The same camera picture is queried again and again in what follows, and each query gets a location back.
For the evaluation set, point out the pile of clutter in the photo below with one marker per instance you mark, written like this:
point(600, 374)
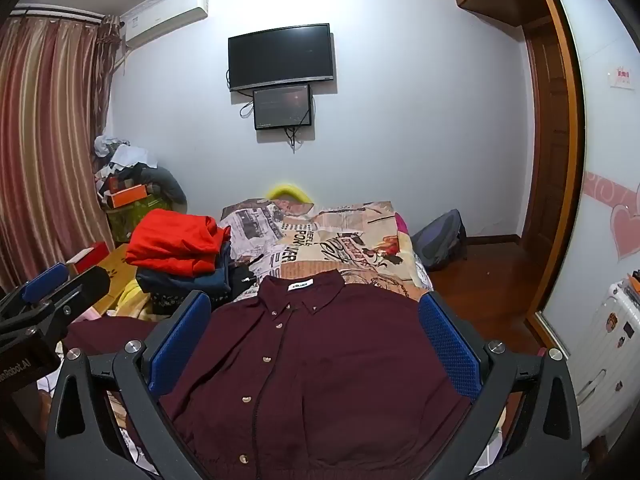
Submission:
point(150, 170)

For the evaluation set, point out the wooden door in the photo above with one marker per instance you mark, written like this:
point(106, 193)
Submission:
point(547, 150)

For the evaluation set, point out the striped brown curtain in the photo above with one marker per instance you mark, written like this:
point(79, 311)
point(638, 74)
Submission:
point(45, 135)

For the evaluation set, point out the white sliding wardrobe door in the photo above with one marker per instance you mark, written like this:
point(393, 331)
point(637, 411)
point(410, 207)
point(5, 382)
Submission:
point(605, 150)

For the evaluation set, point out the red folded garment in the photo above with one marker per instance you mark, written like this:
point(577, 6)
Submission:
point(175, 240)

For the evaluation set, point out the newspaper printed blanket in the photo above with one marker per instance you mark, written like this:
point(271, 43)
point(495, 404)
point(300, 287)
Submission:
point(350, 240)

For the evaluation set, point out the white air conditioner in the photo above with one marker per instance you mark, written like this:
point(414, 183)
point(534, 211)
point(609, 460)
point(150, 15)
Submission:
point(165, 15)

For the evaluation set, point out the black wall television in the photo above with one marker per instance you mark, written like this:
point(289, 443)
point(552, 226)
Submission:
point(280, 55)

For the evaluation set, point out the yellow curved object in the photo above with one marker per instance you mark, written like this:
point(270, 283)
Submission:
point(287, 191)

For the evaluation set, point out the dark patterned folded garment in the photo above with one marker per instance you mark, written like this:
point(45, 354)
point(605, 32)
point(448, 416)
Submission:
point(165, 300)

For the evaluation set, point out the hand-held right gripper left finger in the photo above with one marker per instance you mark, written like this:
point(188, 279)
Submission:
point(180, 340)

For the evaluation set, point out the grey backpack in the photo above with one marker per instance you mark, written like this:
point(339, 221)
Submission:
point(440, 240)

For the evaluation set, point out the green box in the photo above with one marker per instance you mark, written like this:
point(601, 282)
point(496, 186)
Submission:
point(130, 222)

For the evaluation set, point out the white suitcase with stickers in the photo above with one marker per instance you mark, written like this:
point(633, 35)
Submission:
point(615, 360)

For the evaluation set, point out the maroon button-up shirt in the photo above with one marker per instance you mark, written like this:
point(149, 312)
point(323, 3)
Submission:
point(325, 385)

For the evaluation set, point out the brown cardboard box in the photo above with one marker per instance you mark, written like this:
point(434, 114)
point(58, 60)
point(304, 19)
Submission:
point(120, 270)

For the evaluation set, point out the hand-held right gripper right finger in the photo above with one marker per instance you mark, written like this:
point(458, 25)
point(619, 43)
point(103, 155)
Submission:
point(450, 350)

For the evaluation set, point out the yellow cloth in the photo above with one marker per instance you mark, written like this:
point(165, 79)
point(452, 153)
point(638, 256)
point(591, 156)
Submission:
point(134, 300)

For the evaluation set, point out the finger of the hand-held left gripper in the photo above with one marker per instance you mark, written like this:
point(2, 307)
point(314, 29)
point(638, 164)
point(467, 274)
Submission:
point(46, 279)
point(80, 285)

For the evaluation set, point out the red box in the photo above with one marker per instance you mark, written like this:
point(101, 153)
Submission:
point(87, 260)

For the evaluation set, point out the navy folded garment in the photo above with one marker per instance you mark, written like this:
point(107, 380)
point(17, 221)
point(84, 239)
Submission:
point(210, 280)

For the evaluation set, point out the red wall sticker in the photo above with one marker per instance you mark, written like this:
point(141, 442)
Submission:
point(621, 77)

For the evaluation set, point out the orange box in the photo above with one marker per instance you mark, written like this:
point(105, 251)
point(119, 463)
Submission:
point(127, 197)

